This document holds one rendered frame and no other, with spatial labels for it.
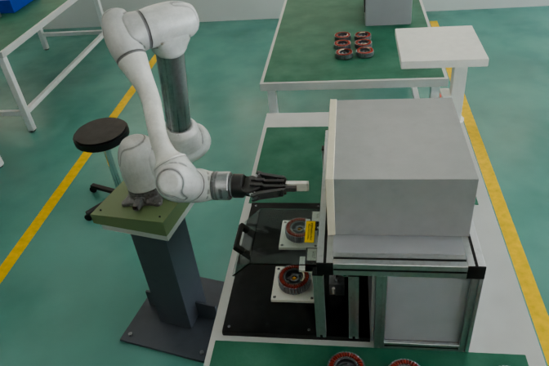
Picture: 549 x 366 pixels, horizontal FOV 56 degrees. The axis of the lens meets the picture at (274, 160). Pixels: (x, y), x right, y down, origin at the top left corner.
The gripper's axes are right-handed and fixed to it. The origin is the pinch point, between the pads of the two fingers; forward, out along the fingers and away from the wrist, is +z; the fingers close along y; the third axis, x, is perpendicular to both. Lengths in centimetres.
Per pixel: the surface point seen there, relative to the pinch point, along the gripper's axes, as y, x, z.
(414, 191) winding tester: 13.9, 9.5, 32.9
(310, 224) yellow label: 4.4, -11.6, 3.6
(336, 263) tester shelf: 25.1, -6.6, 12.5
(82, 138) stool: -124, -62, -146
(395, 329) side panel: 24, -36, 29
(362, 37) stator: -211, -40, 23
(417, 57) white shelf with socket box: -84, 2, 44
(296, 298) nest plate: 10.2, -39.9, -2.1
